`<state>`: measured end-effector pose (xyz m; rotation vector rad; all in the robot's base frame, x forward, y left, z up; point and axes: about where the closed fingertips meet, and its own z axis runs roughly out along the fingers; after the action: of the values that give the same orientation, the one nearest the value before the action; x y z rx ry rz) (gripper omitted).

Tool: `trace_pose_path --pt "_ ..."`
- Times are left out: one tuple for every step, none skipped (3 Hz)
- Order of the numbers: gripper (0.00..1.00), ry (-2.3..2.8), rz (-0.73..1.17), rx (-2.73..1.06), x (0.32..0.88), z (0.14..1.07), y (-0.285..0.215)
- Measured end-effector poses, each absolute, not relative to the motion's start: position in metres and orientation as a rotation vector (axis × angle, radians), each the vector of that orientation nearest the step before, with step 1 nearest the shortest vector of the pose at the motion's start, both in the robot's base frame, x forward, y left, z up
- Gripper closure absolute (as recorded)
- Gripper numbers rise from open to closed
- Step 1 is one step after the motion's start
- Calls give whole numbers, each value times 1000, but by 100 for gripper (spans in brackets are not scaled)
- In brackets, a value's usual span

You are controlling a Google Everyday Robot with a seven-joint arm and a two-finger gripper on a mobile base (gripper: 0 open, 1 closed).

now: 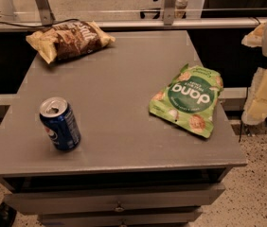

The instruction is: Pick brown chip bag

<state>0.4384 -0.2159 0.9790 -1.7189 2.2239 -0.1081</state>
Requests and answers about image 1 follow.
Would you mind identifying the lower grey drawer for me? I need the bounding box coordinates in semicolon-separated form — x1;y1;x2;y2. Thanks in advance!
40;207;202;227

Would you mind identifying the metal railing frame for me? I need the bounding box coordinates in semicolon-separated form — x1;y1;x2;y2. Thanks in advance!
0;0;266;30

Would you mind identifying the green dang snack bag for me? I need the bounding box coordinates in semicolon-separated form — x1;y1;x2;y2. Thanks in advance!
149;64;223;138

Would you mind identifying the grey drawer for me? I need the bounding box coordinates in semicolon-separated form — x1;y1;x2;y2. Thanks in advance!
4;183;225;215
40;207;202;227

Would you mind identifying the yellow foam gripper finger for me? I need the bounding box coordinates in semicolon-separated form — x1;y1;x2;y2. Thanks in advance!
241;67;267;125
241;24;265;47

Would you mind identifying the upper grey drawer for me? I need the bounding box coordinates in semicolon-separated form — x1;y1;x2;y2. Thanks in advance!
4;183;225;215

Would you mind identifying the grey drawer cabinet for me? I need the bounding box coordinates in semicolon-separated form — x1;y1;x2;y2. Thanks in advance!
0;30;248;227

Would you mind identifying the black cable on railing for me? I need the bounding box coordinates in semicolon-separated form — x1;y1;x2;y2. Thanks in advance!
0;18;80;28

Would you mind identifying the black shoe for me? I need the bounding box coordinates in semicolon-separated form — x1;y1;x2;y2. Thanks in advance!
0;202;17;227

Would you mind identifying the blue pepsi can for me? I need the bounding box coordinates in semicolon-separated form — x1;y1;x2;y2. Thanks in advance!
39;96;81;151

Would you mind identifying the brown chip bag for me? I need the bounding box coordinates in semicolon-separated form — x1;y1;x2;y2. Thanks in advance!
26;21;116;64

